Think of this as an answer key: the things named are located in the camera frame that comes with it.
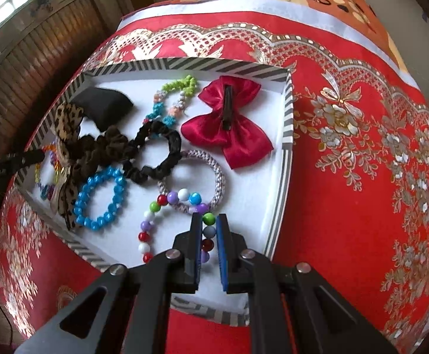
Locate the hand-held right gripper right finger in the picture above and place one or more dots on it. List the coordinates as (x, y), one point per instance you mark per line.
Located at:
(221, 254)

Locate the black scrunchie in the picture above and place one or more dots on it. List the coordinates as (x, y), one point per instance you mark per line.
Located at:
(173, 147)

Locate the red satin bow hair clip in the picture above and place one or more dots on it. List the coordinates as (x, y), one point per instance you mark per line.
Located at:
(244, 140)

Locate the leopard print scrunchie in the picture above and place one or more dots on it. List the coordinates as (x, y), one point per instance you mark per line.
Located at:
(65, 121)

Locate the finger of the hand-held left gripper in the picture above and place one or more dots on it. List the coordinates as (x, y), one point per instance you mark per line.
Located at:
(28, 158)

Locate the striped cardboard box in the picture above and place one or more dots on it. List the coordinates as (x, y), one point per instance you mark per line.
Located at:
(251, 177)

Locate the white sheet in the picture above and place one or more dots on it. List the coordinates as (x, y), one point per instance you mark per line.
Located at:
(236, 9)

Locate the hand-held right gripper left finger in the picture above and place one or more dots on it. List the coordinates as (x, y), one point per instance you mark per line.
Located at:
(199, 250)

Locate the red gold embroidered tablecloth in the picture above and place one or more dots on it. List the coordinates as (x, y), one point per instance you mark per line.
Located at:
(347, 191)

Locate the black hair band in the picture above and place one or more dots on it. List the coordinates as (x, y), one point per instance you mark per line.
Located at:
(103, 105)

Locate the wooden slatted panel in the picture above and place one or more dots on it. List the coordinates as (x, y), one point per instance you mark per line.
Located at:
(33, 55)

